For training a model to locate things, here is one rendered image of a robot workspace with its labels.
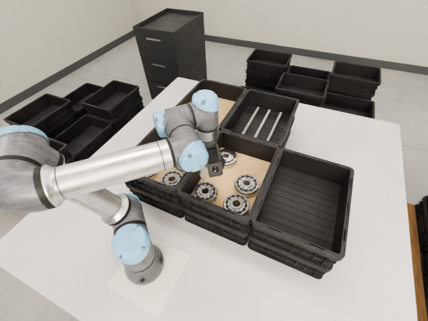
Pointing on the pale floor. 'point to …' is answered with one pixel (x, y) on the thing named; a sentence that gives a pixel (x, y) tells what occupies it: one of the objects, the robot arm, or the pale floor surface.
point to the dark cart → (171, 48)
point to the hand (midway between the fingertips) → (211, 177)
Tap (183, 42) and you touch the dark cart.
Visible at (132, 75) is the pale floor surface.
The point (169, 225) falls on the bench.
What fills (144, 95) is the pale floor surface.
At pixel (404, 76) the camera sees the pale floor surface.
